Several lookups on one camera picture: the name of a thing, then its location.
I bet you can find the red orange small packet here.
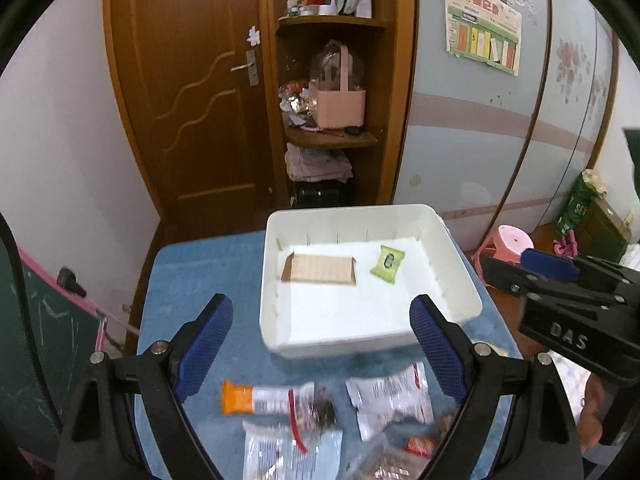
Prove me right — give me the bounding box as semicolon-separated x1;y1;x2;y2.
405;436;437;460

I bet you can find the person's right hand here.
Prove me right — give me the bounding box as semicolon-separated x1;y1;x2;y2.
577;374;605;453

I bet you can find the brown cardboard piece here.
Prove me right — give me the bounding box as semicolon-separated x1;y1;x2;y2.
281;252;356;285

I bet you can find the dark wooden cabinet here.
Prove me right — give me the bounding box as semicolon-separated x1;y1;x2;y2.
574;197;631;263

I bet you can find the colourful wall poster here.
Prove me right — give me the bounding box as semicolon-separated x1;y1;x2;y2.
445;0;522;76

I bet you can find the white red snack packet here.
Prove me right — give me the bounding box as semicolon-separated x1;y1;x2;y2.
345;362;434;441

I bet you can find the silver door handle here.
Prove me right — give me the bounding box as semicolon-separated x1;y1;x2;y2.
230;50;259;87

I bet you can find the blue table cloth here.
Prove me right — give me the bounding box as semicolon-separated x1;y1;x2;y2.
134;228;524;480

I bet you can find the sliding wardrobe door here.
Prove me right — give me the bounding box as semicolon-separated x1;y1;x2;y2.
395;0;614;250

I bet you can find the pink basket with handle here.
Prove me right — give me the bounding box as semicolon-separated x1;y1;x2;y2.
309;40;366;130

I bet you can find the red zip clear bag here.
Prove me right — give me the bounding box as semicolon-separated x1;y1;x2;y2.
288;385;337;454

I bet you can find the orange white snack bar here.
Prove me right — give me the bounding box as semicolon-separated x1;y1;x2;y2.
221;380;316;415

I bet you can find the small green snack packet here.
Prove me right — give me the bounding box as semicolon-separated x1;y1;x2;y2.
370;245;406;284

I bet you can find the green chalkboard pink frame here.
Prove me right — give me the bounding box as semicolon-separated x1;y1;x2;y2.
1;249;99;463

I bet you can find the wooden corner shelf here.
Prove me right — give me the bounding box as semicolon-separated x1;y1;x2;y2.
259;0;416;207

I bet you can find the small red brown candy pack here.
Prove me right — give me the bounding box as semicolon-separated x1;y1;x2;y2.
437;410;457;439

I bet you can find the shiny foil wrappers pile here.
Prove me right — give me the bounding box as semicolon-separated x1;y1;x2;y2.
278;80;310;115

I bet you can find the light blue clear bag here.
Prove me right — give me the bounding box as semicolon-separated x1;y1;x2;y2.
243;422;343;480

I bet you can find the brown wooden door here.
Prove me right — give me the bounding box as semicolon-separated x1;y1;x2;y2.
107;0;276;240

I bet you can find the pink plastic stool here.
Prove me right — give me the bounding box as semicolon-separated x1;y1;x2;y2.
471;224;534;282

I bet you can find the green bag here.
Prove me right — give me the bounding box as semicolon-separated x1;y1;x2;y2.
555;169;602;236

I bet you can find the clear wafer biscuit pack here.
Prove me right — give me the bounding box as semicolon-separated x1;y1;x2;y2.
343;440;431;480

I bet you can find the white plastic storage bin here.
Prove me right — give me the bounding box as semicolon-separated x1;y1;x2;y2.
259;204;483;359

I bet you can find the folded pink cloth pile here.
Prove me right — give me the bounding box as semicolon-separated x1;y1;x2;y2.
284;143;352;182

